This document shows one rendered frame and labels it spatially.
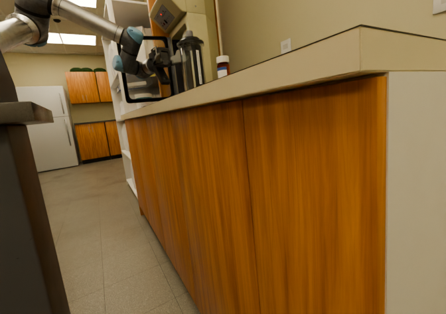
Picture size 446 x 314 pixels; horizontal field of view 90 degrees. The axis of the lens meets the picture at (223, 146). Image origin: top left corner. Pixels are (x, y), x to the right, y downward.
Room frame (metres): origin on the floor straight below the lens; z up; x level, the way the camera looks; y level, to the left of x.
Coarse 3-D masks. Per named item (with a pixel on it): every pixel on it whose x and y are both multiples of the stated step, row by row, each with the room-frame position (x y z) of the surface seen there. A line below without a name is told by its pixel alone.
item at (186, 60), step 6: (186, 42) 0.91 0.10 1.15; (192, 42) 0.91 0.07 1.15; (198, 42) 0.92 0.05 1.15; (180, 48) 0.94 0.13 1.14; (186, 48) 0.91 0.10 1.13; (186, 54) 0.91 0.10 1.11; (186, 60) 0.92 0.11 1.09; (192, 60) 0.91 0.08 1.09; (186, 66) 0.92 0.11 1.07; (192, 66) 0.91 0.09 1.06; (186, 72) 0.92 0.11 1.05; (192, 72) 0.91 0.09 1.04; (204, 72) 0.95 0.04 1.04; (186, 78) 0.92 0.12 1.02; (192, 78) 0.91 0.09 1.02; (204, 78) 0.94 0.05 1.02; (186, 84) 0.92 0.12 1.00; (192, 84) 0.91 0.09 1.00
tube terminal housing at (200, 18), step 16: (192, 0) 1.28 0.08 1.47; (208, 0) 1.40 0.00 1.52; (192, 16) 1.27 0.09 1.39; (208, 16) 1.37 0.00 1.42; (176, 32) 1.42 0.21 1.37; (192, 32) 1.27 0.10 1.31; (208, 32) 1.33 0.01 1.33; (208, 48) 1.31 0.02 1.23; (208, 64) 1.31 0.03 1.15; (208, 80) 1.30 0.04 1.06
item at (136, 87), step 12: (144, 48) 1.47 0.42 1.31; (144, 60) 1.47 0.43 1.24; (168, 72) 1.51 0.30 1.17; (132, 84) 1.44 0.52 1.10; (144, 84) 1.46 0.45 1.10; (156, 84) 1.48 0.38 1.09; (132, 96) 1.43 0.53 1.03; (144, 96) 1.46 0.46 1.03; (156, 96) 1.48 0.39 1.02; (168, 96) 1.50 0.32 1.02
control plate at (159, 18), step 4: (160, 8) 1.34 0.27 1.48; (164, 8) 1.32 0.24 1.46; (160, 12) 1.37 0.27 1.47; (164, 12) 1.35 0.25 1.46; (168, 12) 1.32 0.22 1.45; (156, 16) 1.43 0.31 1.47; (160, 16) 1.40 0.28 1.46; (164, 16) 1.38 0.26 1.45; (168, 16) 1.35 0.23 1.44; (172, 16) 1.33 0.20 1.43; (156, 20) 1.46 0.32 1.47; (160, 20) 1.43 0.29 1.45; (168, 20) 1.38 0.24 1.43; (172, 20) 1.36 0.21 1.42; (160, 24) 1.47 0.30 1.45; (168, 24) 1.42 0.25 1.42; (164, 28) 1.48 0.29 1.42
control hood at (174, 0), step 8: (160, 0) 1.28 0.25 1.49; (168, 0) 1.24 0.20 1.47; (176, 0) 1.23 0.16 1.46; (184, 0) 1.26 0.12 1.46; (152, 8) 1.39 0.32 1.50; (168, 8) 1.30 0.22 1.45; (176, 8) 1.26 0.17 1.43; (184, 8) 1.25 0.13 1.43; (152, 16) 1.45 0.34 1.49; (176, 16) 1.31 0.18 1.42; (176, 24) 1.41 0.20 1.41; (168, 32) 1.51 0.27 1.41
